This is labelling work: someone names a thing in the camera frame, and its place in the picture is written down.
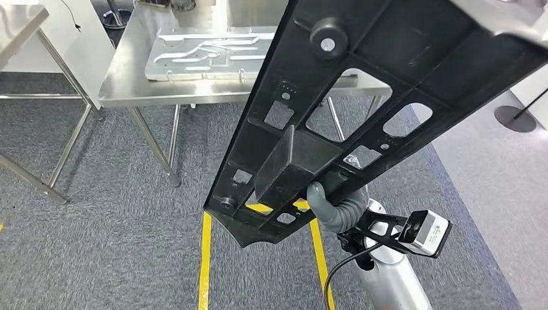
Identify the stainless steel workbench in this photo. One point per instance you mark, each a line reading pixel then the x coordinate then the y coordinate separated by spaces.
pixel 128 85

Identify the pale wrist camera on bracket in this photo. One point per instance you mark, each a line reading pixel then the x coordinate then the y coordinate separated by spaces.
pixel 428 233

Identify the stainless steel side table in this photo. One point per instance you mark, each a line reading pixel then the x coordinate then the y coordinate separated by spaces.
pixel 21 21

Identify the silver stamped metal plate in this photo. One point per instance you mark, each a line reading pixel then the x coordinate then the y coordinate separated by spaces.
pixel 180 64

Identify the black plastic plate frame part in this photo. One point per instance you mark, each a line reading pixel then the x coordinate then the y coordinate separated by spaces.
pixel 406 43

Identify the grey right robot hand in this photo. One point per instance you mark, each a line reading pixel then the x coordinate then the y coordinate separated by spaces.
pixel 338 216

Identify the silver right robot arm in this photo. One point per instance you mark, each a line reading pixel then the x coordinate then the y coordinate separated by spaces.
pixel 394 282

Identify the pole stand with round base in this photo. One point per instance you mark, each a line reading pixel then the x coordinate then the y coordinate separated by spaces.
pixel 115 19

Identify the white cabinet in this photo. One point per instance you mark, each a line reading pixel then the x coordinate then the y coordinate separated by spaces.
pixel 85 51

